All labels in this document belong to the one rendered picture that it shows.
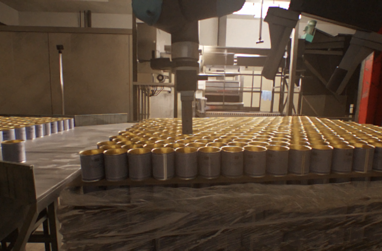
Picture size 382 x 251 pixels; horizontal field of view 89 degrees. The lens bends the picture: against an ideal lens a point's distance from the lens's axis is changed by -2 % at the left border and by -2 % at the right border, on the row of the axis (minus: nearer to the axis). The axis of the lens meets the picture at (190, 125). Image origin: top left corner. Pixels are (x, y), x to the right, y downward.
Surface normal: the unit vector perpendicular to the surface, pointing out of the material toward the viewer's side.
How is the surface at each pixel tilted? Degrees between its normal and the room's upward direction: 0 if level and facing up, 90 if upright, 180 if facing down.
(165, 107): 90
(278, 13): 113
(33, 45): 90
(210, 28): 90
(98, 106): 90
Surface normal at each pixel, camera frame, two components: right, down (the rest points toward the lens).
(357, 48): -0.98, -0.14
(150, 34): 0.05, 0.13
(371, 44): 0.07, 0.51
